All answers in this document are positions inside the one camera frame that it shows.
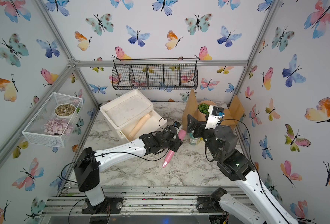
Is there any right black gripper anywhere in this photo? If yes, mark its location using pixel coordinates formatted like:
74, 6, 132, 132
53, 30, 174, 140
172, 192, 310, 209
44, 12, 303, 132
189, 114, 224, 164

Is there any pink toy microphone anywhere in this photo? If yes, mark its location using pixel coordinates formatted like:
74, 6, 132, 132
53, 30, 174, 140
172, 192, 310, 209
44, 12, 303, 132
162, 129, 186, 168

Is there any wooden rolling pin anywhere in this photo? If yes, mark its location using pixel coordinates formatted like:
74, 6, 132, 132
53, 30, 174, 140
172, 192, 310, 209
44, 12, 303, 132
128, 112, 152, 140

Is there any white plastic drawer cabinet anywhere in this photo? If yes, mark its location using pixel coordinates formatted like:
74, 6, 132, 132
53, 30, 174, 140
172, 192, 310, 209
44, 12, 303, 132
100, 90, 154, 143

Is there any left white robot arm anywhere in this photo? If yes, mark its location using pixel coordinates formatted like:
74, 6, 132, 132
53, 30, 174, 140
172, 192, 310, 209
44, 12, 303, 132
73, 126, 186, 215

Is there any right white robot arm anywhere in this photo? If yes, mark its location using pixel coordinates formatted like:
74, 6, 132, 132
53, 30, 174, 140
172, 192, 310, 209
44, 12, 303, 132
187, 114, 298, 224

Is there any green label round tin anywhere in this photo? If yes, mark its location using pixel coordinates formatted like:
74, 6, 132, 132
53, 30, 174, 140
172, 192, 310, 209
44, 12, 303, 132
189, 132, 200, 146

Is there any peach pot green plant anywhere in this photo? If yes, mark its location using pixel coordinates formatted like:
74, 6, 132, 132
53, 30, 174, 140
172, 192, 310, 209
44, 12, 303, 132
197, 100, 216, 121

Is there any wooden shelf stand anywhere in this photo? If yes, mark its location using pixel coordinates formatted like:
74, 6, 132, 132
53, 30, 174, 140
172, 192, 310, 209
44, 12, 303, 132
182, 90, 245, 131

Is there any white bowl of seeds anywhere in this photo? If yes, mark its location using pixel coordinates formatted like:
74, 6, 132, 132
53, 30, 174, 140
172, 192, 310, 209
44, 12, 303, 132
54, 104, 76, 119

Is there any pink flower petals pile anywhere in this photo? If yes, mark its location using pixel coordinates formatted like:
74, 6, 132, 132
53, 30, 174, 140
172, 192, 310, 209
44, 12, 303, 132
44, 118, 73, 136

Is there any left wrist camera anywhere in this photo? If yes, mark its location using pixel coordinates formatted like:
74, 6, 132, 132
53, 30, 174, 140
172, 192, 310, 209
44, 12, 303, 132
172, 121, 182, 130

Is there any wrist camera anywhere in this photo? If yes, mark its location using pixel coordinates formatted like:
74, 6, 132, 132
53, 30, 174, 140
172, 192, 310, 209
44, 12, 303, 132
172, 121, 182, 130
205, 105, 225, 129

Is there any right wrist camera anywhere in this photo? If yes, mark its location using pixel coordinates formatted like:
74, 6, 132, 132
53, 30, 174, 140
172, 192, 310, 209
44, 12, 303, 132
205, 105, 225, 129

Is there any black wire wall basket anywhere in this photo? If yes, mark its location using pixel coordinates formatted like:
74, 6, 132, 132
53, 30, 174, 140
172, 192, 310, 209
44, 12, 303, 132
110, 58, 198, 92

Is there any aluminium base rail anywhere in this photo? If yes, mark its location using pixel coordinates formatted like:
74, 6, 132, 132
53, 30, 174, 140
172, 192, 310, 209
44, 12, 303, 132
41, 186, 283, 224

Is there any white mesh wall basket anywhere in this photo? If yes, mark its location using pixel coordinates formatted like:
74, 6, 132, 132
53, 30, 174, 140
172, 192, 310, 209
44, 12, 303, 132
22, 92, 83, 147

